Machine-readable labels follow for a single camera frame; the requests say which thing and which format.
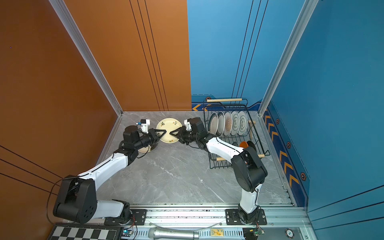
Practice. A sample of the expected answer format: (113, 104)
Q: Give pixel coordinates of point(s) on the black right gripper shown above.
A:
(180, 136)

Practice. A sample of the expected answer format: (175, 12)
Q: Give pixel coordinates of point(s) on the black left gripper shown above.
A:
(152, 134)

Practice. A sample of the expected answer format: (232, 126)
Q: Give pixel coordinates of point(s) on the cream plate red characters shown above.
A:
(169, 124)

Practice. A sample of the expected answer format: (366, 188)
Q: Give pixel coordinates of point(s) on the black wire dish rack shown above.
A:
(224, 105)

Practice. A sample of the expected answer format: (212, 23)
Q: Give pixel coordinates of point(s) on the cream plate black flower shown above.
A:
(147, 149)

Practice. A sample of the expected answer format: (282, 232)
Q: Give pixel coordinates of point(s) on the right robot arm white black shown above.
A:
(247, 165)

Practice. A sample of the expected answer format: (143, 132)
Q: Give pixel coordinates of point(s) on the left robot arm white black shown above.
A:
(77, 197)

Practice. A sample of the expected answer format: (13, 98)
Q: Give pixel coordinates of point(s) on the white plate row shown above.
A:
(235, 123)
(213, 123)
(221, 124)
(243, 123)
(228, 123)

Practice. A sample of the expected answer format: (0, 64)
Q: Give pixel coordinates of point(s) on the orange plate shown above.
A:
(243, 145)

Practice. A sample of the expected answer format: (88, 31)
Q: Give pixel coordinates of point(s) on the wooden mallet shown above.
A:
(251, 125)

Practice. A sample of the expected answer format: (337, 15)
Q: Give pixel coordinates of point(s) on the silver microphone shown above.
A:
(163, 233)

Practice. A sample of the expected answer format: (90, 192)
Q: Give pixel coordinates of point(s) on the green circuit board left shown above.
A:
(128, 233)

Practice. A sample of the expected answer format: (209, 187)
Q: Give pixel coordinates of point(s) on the yellow label tag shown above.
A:
(217, 233)

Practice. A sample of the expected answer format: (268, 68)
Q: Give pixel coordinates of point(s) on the circuit board right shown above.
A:
(252, 233)

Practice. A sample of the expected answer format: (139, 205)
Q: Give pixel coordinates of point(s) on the checkerboard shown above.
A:
(79, 233)

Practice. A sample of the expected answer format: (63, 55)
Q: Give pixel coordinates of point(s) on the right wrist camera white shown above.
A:
(188, 125)

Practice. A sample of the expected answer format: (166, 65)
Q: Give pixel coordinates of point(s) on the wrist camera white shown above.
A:
(144, 125)
(188, 125)

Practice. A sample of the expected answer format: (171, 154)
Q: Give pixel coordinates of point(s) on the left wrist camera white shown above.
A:
(144, 125)

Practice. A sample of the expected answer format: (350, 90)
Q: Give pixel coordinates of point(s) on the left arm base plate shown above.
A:
(135, 217)

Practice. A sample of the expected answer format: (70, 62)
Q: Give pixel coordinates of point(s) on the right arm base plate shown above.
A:
(240, 217)

